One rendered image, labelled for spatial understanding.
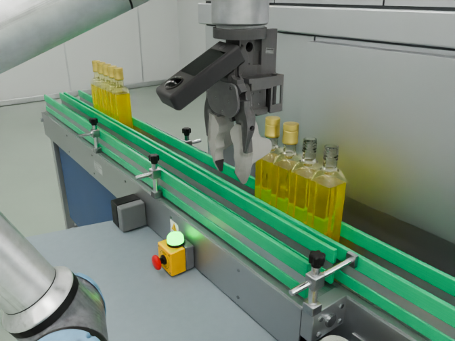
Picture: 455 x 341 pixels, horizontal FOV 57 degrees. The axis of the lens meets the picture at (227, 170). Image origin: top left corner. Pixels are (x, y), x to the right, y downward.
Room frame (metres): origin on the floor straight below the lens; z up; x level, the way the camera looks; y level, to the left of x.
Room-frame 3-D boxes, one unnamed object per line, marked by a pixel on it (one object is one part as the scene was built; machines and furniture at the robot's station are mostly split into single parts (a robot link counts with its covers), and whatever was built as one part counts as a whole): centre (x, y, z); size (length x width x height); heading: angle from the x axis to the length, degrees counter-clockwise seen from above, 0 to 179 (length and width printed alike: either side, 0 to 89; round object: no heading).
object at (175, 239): (0.93, 0.13, 0.84); 0.04 x 0.04 x 0.03
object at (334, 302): (0.64, -0.19, 0.85); 0.09 x 0.04 x 0.07; 127
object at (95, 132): (1.45, 0.50, 0.94); 0.07 x 0.04 x 0.13; 127
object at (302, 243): (1.39, 0.31, 0.92); 1.75 x 0.01 x 0.08; 37
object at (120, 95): (1.62, 0.42, 1.02); 0.06 x 0.06 x 0.28; 37
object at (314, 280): (0.63, -0.17, 0.95); 0.17 x 0.03 x 0.12; 127
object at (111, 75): (1.67, 0.45, 1.02); 0.06 x 0.06 x 0.28; 37
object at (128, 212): (1.15, 0.31, 0.79); 0.08 x 0.08 x 0.08; 37
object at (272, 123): (0.93, -0.10, 1.14); 0.04 x 0.04 x 0.04
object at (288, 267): (1.35, 0.37, 0.92); 1.75 x 0.01 x 0.08; 37
